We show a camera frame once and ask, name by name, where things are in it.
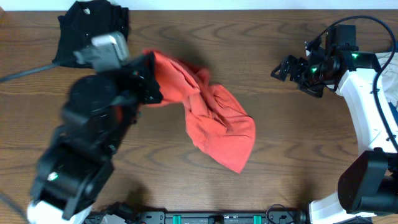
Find blue cloth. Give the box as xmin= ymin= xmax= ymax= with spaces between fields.
xmin=388 ymin=102 xmax=398 ymax=125

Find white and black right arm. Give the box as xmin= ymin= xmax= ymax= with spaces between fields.
xmin=271 ymin=24 xmax=397 ymax=223

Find orange red t-shirt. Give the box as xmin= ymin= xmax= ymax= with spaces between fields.
xmin=143 ymin=49 xmax=256 ymax=174

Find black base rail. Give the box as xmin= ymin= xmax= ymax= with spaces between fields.
xmin=83 ymin=202 xmax=311 ymax=224

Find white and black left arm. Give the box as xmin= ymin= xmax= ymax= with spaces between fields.
xmin=27 ymin=52 xmax=163 ymax=223

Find beige crumpled shirt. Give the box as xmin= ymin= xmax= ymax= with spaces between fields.
xmin=381 ymin=53 xmax=398 ymax=109

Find folded black shirt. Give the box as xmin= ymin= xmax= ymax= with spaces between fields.
xmin=53 ymin=0 xmax=129 ymax=68

